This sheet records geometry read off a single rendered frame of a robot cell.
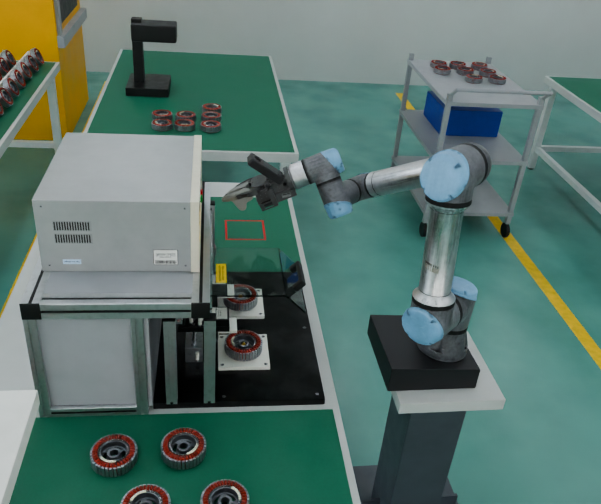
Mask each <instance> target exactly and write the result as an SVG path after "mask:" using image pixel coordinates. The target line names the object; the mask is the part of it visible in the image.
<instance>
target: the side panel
mask: <svg viewBox="0 0 601 504"><path fill-rule="evenodd" d="M22 322H23V328H24V333H25V339H26V344H27V350H28V355H29V361H30V366H31V372H32V377H33V383H34V389H35V390H37V391H38V395H39V401H40V405H39V408H38V411H39V416H40V417H44V416H47V417H73V416H108V415H141V413H144V414H149V399H148V382H147V365H146V348H145V332H144V318H140V319H42V320H22Z"/></svg>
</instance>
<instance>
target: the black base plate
mask: <svg viewBox="0 0 601 504"><path fill-rule="evenodd" d="M301 290H302V295H303V300H304V305H305V310H306V313H304V312H303V311H302V310H300V309H299V308H298V307H297V306H296V305H295V304H294V303H292V302H291V301H290V300H289V299H288V298H287V297H262V298H263V307H264V319H237V330H238V331H239V330H244V331H245V330H250V331H253V332H255V333H256V334H267V343H268V351H269V360H270V370H221V371H218V342H216V358H215V403H211V401H208V403H204V332H203V362H185V339H186V332H178V330H177V327H178V324H176V343H177V380H178V404H173V402H170V404H166V387H165V362H164V337H163V318H162V323H161V332H160V342H159V352H158V361H157V371H156V380H155V390H154V399H153V409H173V408H210V407H247V406H284V405H321V404H325V396H324V391H323V386H322V381H321V376H320V371H319V367H318V362H317V357H316V352H315V347H314V342H313V337H312V332H311V328H310V323H309V318H308V313H307V308H306V303H305V298H304V294H303V289H302V288H301Z"/></svg>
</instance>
